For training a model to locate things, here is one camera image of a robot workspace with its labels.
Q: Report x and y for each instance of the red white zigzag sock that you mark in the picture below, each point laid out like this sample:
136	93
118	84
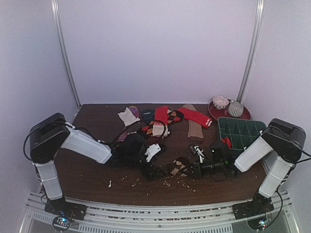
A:
160	121

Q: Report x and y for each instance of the red sock white cuff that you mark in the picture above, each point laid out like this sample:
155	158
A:
196	116

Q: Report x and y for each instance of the grey striped cup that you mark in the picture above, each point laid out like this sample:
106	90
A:
235	109

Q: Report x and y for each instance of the right aluminium frame post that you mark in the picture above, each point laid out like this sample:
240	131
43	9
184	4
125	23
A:
255	41

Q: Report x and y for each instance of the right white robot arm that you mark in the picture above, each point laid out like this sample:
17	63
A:
285	139

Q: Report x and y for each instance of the left aluminium frame post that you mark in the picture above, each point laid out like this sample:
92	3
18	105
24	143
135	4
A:
64	54

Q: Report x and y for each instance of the white red patterned bowl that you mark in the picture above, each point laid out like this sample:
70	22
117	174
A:
220	102

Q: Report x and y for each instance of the white brown block sock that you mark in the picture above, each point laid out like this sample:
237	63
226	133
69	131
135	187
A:
130	118

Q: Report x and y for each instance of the orange brown argyle sock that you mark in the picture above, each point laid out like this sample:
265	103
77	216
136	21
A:
173	117

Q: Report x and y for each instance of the purple orange striped sock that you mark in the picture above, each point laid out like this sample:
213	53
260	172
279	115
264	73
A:
123	135

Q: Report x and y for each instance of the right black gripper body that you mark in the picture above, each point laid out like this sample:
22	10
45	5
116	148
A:
194	170

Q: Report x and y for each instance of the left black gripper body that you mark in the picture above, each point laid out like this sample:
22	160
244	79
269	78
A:
131	160

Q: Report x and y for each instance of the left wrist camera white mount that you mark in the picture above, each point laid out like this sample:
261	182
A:
151	151

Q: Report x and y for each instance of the brown beige argyle sock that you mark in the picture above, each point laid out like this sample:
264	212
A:
179	167

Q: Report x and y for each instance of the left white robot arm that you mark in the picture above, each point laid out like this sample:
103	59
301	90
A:
46	138

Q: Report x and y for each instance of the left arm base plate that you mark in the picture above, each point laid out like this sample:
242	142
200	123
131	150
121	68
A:
66	209

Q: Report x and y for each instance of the red snowflake sock pair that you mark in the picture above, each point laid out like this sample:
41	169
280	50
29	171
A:
227	141

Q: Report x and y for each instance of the aluminium frame post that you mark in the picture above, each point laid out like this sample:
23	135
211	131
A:
64	54
255	41

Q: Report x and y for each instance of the dark blue sock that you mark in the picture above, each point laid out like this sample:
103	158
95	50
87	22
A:
147	114

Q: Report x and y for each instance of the tan brown sock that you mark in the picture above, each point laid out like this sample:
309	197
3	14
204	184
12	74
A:
195	134

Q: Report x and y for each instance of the green divided organizer tray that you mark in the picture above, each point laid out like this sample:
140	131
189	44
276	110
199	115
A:
241	132

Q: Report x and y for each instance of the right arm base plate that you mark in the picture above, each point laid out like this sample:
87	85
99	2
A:
250	209

